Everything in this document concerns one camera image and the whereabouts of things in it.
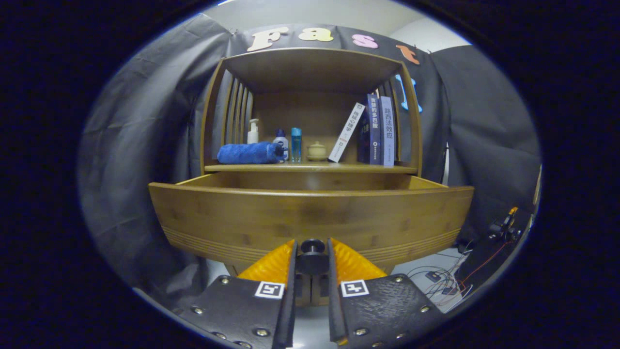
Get beige lidded cup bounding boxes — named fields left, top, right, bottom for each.
left=307, top=141, right=329, bottom=161

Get orange and black tool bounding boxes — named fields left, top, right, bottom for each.
left=489, top=206, right=523, bottom=240

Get white bottle with blue cap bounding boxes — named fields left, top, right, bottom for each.
left=273, top=128, right=290, bottom=160

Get black backdrop cloth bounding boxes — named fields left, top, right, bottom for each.
left=77, top=15, right=542, bottom=311

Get black side table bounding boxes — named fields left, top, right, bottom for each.
left=460, top=221, right=533, bottom=296

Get dark blue book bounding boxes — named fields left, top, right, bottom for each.
left=357, top=94, right=382, bottom=165

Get wooden drawer with black knob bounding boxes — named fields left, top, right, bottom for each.
left=148, top=172, right=475, bottom=277

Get wooden cabinet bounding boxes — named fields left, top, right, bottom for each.
left=200, top=47, right=423, bottom=307

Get bundle of floor cables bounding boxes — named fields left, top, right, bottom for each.
left=407, top=247, right=473, bottom=311

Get pale grey-blue book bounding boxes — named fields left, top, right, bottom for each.
left=379, top=96, right=397, bottom=168

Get blue rolled towel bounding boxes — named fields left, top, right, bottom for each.
left=217, top=141, right=286, bottom=164

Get white book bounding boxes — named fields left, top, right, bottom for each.
left=328, top=102, right=366, bottom=163

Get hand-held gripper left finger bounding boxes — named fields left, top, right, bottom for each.
left=174, top=239, right=297, bottom=349

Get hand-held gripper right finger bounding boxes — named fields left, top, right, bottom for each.
left=327, top=238, right=446, bottom=349

